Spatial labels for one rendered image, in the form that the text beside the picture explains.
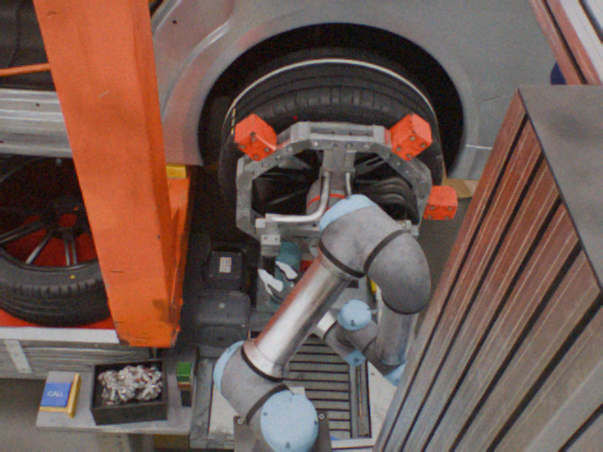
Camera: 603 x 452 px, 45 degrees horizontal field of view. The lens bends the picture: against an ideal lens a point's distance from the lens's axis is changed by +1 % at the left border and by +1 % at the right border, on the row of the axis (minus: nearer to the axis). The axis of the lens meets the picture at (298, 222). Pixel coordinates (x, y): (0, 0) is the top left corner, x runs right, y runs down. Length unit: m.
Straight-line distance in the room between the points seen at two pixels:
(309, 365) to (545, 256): 2.11
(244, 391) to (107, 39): 0.75
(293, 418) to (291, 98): 0.84
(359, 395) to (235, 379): 1.12
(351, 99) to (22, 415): 1.59
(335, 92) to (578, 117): 1.31
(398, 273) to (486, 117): 0.92
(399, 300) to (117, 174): 0.65
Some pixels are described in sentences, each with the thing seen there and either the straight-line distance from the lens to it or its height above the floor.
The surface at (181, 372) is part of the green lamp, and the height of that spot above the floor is 0.66.
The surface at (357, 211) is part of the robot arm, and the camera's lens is 1.41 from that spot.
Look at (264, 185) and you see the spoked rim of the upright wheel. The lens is 2.29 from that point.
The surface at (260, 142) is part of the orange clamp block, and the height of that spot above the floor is 1.09.
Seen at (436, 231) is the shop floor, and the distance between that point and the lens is 3.20.
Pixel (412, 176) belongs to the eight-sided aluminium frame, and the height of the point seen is 1.00.
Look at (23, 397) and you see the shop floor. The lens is 2.78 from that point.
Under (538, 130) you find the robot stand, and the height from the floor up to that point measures 2.03.
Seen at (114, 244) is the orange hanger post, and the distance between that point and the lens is 1.78.
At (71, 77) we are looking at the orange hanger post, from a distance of 1.42.
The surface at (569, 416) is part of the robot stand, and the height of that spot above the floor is 1.90.
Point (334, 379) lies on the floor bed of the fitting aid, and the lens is 2.67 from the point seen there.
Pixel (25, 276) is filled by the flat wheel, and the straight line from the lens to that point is 2.42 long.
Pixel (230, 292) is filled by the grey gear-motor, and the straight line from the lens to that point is 2.43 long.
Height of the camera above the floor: 2.43
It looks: 51 degrees down
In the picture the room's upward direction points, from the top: 6 degrees clockwise
